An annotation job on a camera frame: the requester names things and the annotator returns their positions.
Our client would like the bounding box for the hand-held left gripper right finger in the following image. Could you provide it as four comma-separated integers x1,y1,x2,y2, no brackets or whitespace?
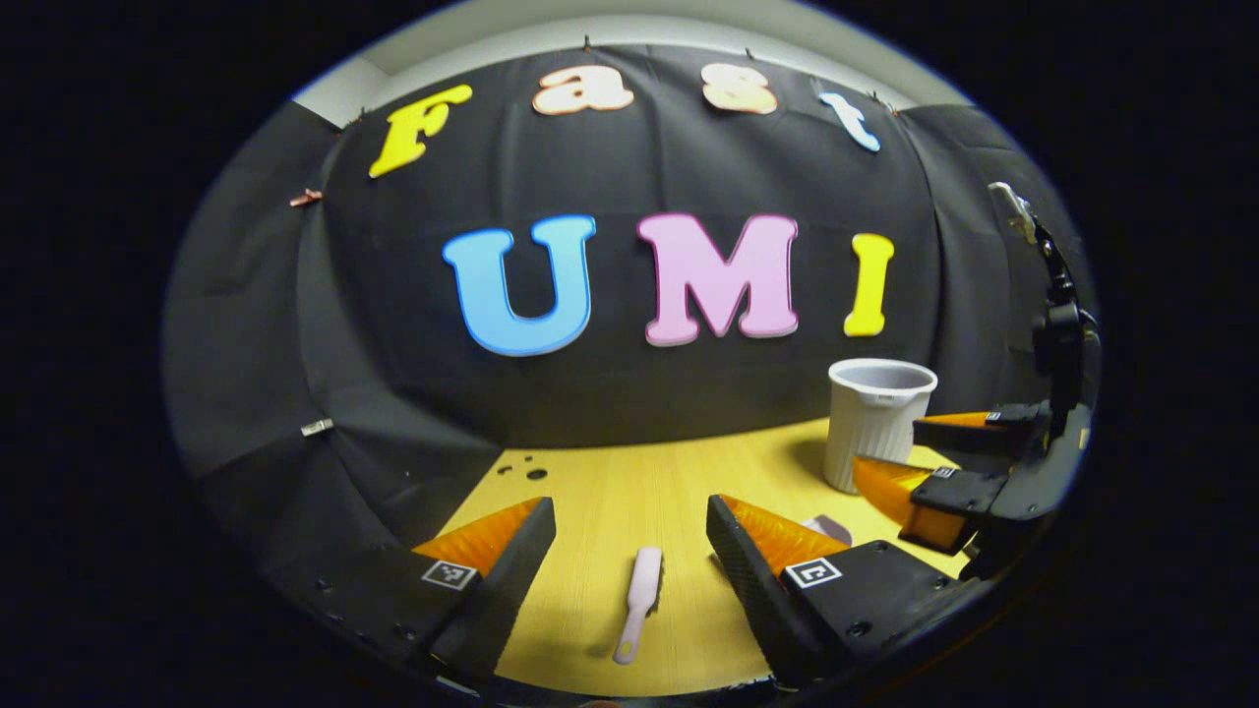
705,494,970,689

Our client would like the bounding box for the white ribbed garbage bin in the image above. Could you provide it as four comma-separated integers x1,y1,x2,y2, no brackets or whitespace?
824,358,938,495

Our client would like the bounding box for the small pale pink broom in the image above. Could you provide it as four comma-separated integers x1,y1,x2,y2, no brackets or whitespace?
613,547,664,666

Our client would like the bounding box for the black backdrop cloth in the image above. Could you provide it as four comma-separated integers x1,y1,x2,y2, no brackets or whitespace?
162,44,1098,591

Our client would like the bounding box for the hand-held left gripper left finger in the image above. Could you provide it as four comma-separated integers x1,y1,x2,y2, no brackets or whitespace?
266,497,558,689

